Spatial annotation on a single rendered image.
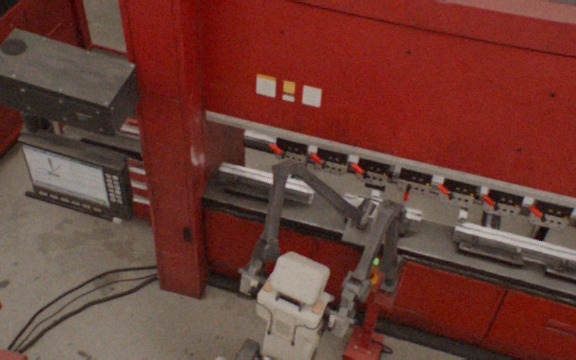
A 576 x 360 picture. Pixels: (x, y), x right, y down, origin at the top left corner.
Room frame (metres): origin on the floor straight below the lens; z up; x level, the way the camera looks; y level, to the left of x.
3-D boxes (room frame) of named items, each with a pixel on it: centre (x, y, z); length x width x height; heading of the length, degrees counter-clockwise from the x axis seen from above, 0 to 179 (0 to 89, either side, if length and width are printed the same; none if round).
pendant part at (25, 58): (2.33, 0.90, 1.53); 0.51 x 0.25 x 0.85; 74
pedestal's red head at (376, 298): (2.22, -0.49, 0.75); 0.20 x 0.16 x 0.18; 71
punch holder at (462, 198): (2.46, -0.79, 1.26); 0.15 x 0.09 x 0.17; 78
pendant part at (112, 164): (2.24, 0.88, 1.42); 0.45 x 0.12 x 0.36; 74
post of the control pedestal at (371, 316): (2.22, -0.49, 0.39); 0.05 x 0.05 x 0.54; 71
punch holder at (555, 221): (2.37, -1.18, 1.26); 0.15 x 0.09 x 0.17; 78
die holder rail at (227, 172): (2.66, 0.11, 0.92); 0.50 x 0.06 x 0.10; 78
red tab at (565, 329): (2.16, -1.39, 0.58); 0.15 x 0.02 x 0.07; 78
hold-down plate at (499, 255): (2.35, -1.01, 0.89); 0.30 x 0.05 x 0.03; 78
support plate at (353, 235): (2.39, -0.40, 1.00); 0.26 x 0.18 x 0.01; 168
